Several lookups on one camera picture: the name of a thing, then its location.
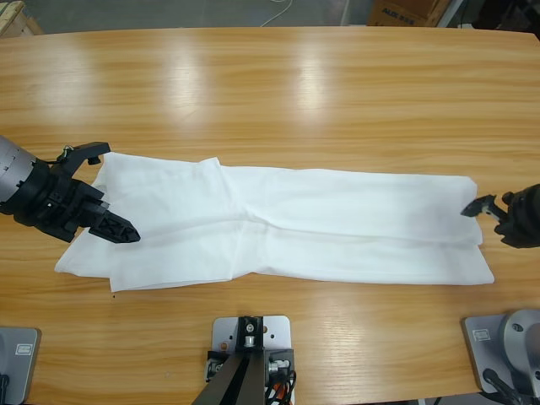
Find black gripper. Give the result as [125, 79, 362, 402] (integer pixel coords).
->
[459, 182, 540, 251]
[0, 160, 142, 246]

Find white Unitree t-shirt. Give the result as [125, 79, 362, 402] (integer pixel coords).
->
[54, 151, 495, 294]

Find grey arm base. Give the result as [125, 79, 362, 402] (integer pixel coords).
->
[0, 327, 42, 405]
[462, 309, 540, 397]

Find bystander in dark clothes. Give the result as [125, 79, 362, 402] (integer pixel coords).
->
[457, 0, 540, 34]

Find white mounting block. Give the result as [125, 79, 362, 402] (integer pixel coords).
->
[210, 314, 299, 405]

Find brown cardboard box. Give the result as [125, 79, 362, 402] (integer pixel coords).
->
[366, 0, 452, 27]

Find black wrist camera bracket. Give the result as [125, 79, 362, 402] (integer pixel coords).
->
[53, 141, 112, 179]

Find black corner bracket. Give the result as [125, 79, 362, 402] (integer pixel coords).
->
[205, 348, 231, 383]
[265, 348, 296, 386]

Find white metal frame bar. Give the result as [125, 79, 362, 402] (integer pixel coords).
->
[436, 0, 467, 27]

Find orange and black cables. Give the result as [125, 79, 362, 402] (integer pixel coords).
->
[264, 370, 299, 405]

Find white floor cable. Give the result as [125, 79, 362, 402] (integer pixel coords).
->
[260, 0, 296, 27]

